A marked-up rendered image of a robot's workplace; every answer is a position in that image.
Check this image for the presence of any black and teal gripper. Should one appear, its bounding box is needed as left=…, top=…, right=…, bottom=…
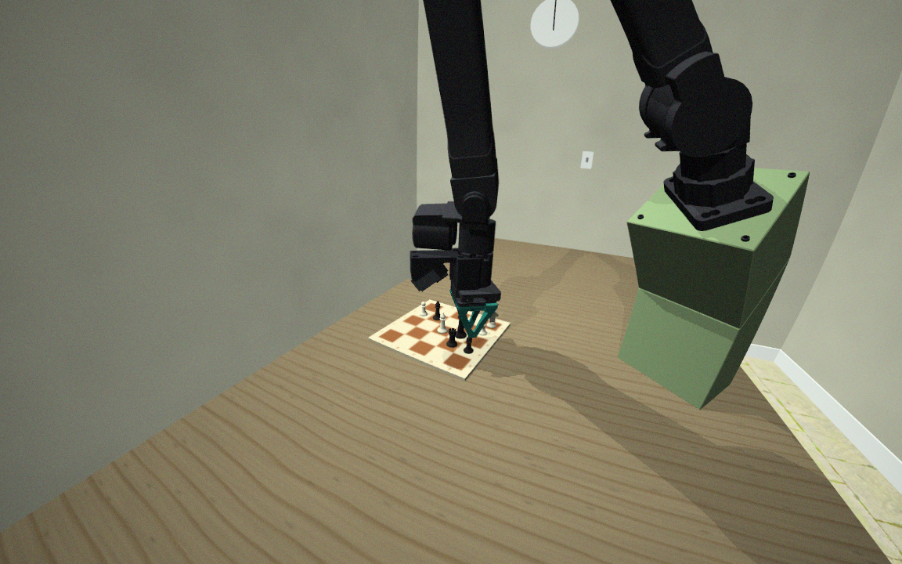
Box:
left=449, top=252, right=501, bottom=338

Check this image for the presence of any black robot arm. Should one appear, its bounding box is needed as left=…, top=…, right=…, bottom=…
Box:
left=410, top=0, right=774, bottom=291

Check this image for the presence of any brown and cream chessboard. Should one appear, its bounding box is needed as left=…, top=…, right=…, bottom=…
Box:
left=368, top=300, right=510, bottom=381

